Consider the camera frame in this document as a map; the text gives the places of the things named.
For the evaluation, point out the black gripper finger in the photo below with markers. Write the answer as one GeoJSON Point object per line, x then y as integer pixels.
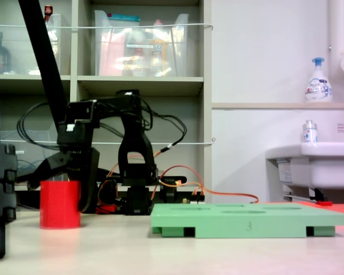
{"type": "Point", "coordinates": [90, 177]}
{"type": "Point", "coordinates": [50, 169]}

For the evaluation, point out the red octagonal pillar block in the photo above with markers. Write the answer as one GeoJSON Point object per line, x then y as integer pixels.
{"type": "Point", "coordinates": [60, 206]}

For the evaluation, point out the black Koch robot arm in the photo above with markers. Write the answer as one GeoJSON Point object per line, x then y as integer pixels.
{"type": "Point", "coordinates": [132, 140]}

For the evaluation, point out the notched black tripod leg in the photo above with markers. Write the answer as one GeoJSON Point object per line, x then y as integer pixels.
{"type": "Point", "coordinates": [0, 186]}

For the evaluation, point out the black table clamp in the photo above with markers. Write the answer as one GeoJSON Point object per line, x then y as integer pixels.
{"type": "Point", "coordinates": [169, 194]}

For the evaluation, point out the beige shelf unit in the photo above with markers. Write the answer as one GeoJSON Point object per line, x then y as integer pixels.
{"type": "Point", "coordinates": [140, 86]}

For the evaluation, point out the clear plastic storage bin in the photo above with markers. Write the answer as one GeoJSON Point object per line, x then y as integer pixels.
{"type": "Point", "coordinates": [117, 57]}
{"type": "Point", "coordinates": [17, 57]}

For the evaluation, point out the dark glass bottle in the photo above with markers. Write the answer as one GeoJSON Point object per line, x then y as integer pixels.
{"type": "Point", "coordinates": [1, 60]}

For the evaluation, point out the yellow bottle pink cap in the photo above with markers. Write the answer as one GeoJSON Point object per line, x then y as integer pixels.
{"type": "Point", "coordinates": [157, 51]}

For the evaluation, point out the clear bag teal strip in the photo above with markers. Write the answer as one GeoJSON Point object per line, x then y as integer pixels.
{"type": "Point", "coordinates": [123, 19]}

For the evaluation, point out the brown bottle red cap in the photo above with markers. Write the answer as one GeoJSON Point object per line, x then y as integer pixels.
{"type": "Point", "coordinates": [48, 11]}

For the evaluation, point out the green shape sorter board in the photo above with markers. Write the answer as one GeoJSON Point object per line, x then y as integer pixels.
{"type": "Point", "coordinates": [218, 226]}

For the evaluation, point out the white sink label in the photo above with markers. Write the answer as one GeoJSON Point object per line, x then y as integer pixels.
{"type": "Point", "coordinates": [285, 172]}

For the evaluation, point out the small clear sanitizer bottle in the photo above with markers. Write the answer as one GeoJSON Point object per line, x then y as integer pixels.
{"type": "Point", "coordinates": [309, 134]}

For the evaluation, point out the small red bar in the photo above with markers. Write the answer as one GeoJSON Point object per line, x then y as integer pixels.
{"type": "Point", "coordinates": [324, 203]}

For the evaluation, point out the white sink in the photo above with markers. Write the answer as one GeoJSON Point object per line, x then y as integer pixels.
{"type": "Point", "coordinates": [326, 166]}

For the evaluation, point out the white soap pump bottle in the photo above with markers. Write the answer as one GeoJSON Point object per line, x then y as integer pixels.
{"type": "Point", "coordinates": [318, 88]}

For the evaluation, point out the red printed base bracket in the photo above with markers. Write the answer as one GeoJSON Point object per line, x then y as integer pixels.
{"type": "Point", "coordinates": [106, 208]}

